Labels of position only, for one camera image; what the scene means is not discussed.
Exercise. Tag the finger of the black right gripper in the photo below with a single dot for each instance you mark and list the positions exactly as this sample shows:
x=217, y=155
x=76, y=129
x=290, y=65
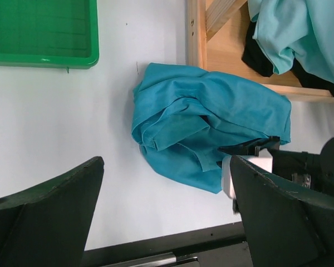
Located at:
x=252, y=147

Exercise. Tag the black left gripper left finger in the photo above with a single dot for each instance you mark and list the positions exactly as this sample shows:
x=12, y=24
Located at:
x=48, y=224

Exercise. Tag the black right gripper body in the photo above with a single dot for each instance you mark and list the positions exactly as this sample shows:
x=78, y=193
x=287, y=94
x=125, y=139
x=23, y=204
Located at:
x=302, y=168

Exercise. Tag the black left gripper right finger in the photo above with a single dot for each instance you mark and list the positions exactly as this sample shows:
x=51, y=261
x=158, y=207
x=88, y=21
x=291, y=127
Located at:
x=285, y=223

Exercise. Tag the teal blue t shirt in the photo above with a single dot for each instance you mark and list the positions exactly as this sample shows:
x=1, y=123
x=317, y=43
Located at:
x=184, y=114

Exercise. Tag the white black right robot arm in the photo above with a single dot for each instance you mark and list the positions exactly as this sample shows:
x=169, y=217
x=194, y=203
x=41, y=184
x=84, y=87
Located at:
x=265, y=161

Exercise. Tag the black t shirt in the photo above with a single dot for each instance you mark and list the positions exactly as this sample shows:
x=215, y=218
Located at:
x=254, y=58

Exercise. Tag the mint green t shirt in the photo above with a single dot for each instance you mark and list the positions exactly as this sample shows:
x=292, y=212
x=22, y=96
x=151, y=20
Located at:
x=303, y=31

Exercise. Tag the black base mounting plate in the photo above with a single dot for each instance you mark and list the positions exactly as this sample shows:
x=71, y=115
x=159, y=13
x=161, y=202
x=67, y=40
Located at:
x=223, y=245

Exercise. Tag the wooden clothes rack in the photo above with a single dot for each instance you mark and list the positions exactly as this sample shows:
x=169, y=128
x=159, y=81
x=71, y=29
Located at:
x=216, y=35

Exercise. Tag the green plastic tray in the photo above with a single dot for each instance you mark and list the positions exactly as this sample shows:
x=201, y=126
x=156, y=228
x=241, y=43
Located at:
x=49, y=34

